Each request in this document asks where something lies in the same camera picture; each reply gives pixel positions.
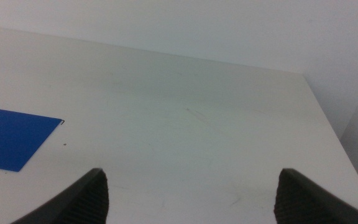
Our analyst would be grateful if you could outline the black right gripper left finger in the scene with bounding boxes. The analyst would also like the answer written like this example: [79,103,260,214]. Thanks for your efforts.
[11,168,110,224]

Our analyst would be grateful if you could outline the blue rectangular mat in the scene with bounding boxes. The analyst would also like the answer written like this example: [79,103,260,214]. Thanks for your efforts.
[0,106,65,173]

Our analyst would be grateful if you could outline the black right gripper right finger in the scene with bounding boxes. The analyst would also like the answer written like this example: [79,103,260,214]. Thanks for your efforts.
[273,168,358,224]

